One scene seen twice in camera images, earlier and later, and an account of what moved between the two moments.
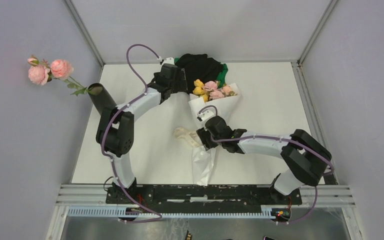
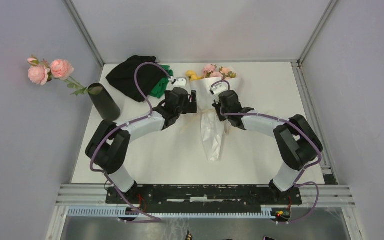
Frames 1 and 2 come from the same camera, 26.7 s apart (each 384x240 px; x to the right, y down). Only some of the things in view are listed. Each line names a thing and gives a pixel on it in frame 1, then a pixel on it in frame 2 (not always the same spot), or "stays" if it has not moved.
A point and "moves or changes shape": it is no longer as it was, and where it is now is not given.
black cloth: x=199 y=66 → x=122 y=77
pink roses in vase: x=42 y=72 stays
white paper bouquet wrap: x=203 y=159 → x=213 y=128
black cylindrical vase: x=102 y=101 stays
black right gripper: x=203 y=134 → x=216 y=104
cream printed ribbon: x=181 y=133 moves or changes shape
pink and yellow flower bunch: x=211 y=89 → x=210 y=71
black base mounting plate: x=203 y=197 stays
